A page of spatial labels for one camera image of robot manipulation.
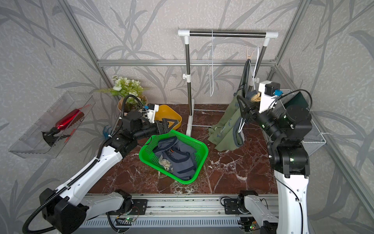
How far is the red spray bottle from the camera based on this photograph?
0.61m

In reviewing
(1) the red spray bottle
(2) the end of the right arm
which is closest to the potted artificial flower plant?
(1) the red spray bottle

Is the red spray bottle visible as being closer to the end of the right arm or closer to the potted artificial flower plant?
the potted artificial flower plant
